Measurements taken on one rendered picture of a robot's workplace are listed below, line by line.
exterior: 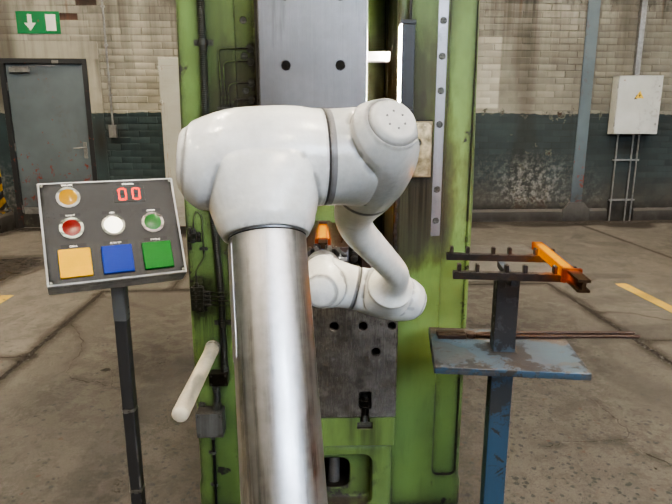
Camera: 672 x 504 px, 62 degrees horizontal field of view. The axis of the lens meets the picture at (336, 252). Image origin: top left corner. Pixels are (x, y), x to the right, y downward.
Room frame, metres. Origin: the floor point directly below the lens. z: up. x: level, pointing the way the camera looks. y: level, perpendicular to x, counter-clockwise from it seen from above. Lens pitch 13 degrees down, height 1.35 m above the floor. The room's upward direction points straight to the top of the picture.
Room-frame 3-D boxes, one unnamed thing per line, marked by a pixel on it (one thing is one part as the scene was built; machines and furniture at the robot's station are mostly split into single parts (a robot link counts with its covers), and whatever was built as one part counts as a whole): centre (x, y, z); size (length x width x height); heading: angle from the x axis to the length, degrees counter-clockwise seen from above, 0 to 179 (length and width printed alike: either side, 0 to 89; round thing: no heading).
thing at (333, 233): (1.84, 0.07, 0.96); 0.42 x 0.20 x 0.09; 1
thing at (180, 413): (1.53, 0.41, 0.62); 0.44 x 0.05 x 0.05; 1
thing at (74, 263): (1.38, 0.66, 1.01); 0.07 x 0.05 x 0.07; 116
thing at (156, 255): (1.47, 0.48, 1.01); 0.07 x 0.05 x 0.07; 116
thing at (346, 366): (1.85, 0.01, 0.69); 0.56 x 0.38 x 0.45; 1
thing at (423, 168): (1.77, -0.25, 1.27); 0.09 x 0.02 x 0.17; 91
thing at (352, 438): (1.85, 0.01, 0.23); 0.55 x 0.37 x 0.47; 1
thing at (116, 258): (1.42, 0.57, 1.01); 0.07 x 0.05 x 0.07; 116
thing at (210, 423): (1.74, 0.43, 0.36); 0.09 x 0.07 x 0.12; 91
